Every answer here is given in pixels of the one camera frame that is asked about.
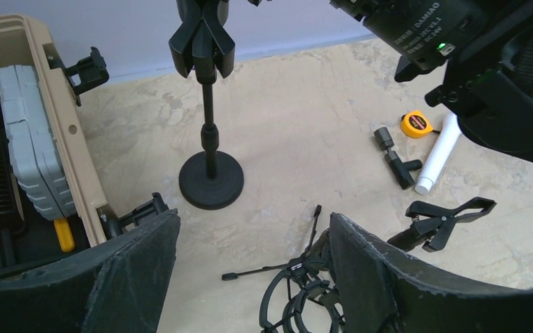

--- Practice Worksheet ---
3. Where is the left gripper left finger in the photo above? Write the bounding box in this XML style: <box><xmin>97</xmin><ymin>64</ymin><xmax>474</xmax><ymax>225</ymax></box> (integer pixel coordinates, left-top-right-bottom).
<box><xmin>0</xmin><ymin>210</ymin><xmax>180</xmax><ymax>332</ymax></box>

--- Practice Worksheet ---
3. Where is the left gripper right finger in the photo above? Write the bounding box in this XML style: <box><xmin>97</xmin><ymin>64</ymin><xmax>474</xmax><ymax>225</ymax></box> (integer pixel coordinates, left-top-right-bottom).
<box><xmin>329</xmin><ymin>213</ymin><xmax>533</xmax><ymax>332</ymax></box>

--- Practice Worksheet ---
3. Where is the tripod shock mount stand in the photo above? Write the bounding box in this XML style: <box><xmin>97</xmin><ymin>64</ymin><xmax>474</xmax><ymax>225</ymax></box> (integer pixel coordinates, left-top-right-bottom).
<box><xmin>221</xmin><ymin>205</ymin><xmax>346</xmax><ymax>332</ymax></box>

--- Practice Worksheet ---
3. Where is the black mic stand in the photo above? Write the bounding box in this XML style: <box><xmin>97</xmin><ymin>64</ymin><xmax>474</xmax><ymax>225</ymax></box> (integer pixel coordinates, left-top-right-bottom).
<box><xmin>387</xmin><ymin>197</ymin><xmax>497</xmax><ymax>253</ymax></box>
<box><xmin>169</xmin><ymin>1</ymin><xmax>244</xmax><ymax>210</ymax></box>

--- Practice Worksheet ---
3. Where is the white wireless microphone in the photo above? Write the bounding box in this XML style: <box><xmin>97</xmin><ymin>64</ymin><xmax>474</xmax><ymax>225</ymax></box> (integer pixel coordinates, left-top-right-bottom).
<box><xmin>414</xmin><ymin>113</ymin><xmax>462</xmax><ymax>195</ymax></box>

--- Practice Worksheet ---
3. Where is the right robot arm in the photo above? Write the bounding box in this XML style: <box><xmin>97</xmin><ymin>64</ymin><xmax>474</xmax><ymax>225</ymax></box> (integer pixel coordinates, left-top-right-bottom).
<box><xmin>332</xmin><ymin>0</ymin><xmax>533</xmax><ymax>162</ymax></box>

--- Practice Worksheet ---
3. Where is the black mic clip adapter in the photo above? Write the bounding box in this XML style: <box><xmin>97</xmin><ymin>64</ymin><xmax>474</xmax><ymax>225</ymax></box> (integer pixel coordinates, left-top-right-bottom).
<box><xmin>373</xmin><ymin>127</ymin><xmax>423</xmax><ymax>189</ymax></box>

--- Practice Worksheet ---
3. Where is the black tray in case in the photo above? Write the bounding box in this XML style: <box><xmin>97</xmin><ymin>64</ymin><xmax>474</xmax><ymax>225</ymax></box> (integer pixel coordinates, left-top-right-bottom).
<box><xmin>0</xmin><ymin>101</ymin><xmax>93</xmax><ymax>277</ymax></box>

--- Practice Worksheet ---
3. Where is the grey tool case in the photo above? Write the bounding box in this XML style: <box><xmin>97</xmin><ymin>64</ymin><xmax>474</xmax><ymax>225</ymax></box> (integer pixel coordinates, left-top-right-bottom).
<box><xmin>0</xmin><ymin>65</ymin><xmax>76</xmax><ymax>221</ymax></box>

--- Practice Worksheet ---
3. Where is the orange tape measure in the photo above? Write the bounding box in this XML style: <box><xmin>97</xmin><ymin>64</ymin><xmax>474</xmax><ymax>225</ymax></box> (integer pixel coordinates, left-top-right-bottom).
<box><xmin>400</xmin><ymin>110</ymin><xmax>441</xmax><ymax>139</ymax></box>

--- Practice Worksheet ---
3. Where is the tan hard case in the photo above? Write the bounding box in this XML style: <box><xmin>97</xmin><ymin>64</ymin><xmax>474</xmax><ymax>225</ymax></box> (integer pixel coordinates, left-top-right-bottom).
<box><xmin>0</xmin><ymin>13</ymin><xmax>176</xmax><ymax>286</ymax></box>

